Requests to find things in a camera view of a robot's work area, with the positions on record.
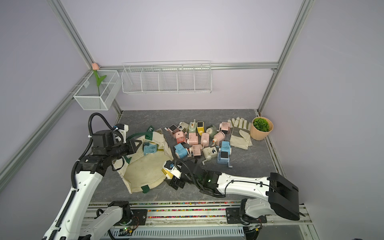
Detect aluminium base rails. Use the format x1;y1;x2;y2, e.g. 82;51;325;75
81;201;319;240

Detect pink artificial tulip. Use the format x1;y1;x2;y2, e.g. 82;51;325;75
92;63;107;97

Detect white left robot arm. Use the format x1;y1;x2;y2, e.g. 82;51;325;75
43;140;143;240

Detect pale blue pencil sharpener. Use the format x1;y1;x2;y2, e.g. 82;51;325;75
217;151;233;168

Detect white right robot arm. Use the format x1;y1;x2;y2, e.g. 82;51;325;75
163;159;301;221

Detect potted green plant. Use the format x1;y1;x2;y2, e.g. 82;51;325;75
250;117;274;141

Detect yellow pencil sharpener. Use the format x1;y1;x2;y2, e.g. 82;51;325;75
162;169;174;180
197;121;205;136

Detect long white wire basket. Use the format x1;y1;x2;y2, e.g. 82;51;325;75
121;61;213;94

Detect olive green pencil sharpener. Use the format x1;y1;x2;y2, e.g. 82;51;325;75
206;125;218;139

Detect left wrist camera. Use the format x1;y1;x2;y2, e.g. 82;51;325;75
92;130;115;155

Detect beige pencil sharpener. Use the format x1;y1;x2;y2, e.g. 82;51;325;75
178;122;189;133
202;147;218;166

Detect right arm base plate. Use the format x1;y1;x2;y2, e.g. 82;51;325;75
226;207;267;225

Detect cream tote bag green handles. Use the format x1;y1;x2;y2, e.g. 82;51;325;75
113;129;174;194

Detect cream work gloves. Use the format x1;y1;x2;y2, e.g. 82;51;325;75
228;117;253;150

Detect small white wire basket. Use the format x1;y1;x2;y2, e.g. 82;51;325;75
74;70;122;111

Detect round pink pencil sharpener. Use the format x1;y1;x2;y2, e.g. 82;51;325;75
212;132;226;146

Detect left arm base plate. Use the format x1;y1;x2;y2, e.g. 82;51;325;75
107;208;148;226

